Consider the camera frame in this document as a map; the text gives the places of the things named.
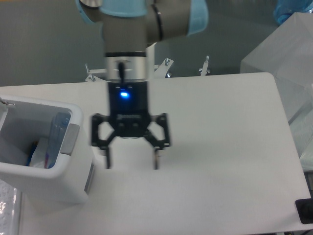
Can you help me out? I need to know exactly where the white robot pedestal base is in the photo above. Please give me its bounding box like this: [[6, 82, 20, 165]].
[[85, 43, 174, 82]]

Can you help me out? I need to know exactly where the clear blue plastic bottle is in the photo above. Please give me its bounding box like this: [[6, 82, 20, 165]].
[[44, 112, 71, 169]]

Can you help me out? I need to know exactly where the blue water jug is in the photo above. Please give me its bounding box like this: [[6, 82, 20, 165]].
[[273, 0, 313, 25]]

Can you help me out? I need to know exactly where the white trash can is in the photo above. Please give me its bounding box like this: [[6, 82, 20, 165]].
[[0, 94, 94, 203]]

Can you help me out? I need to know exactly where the metal table clamp bolt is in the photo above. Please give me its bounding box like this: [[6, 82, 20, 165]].
[[199, 55, 210, 76]]

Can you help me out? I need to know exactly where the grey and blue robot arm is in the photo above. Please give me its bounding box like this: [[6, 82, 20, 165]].
[[76, 0, 209, 169]]

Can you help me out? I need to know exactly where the blue yellow snack packet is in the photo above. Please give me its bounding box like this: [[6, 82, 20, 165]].
[[25, 141, 39, 166]]

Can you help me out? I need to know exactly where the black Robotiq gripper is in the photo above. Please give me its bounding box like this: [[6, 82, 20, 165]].
[[90, 79, 173, 170]]

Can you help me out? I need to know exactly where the frosted plastic storage box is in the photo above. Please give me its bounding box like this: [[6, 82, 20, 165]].
[[240, 12, 313, 125]]

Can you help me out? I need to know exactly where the white green wrapper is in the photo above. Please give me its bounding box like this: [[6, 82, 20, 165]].
[[30, 138, 48, 168]]

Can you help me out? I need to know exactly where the black device at table edge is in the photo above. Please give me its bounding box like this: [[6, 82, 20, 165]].
[[295, 198, 313, 224]]

